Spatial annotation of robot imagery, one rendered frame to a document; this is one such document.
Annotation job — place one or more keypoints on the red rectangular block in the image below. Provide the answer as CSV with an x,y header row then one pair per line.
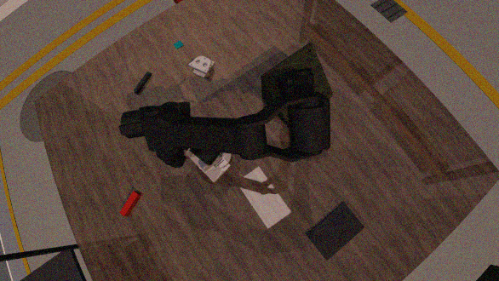
x,y
133,198

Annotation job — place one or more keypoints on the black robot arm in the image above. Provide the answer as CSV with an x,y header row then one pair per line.
x,y
169,129

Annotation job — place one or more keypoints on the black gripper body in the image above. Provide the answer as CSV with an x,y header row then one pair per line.
x,y
207,157

